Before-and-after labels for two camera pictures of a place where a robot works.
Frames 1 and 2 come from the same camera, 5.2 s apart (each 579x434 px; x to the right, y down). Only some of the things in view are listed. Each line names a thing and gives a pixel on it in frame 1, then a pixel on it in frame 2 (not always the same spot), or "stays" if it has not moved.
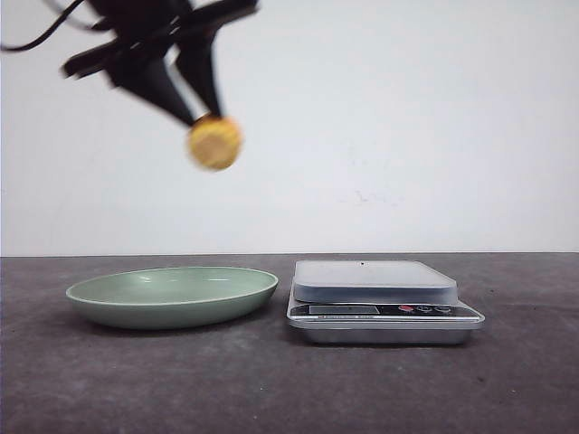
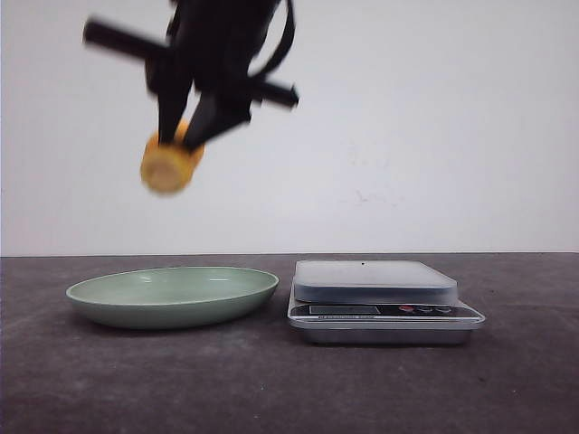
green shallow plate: (169, 297) stays
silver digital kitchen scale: (378, 302) stays
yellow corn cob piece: (214, 141) → (169, 168)
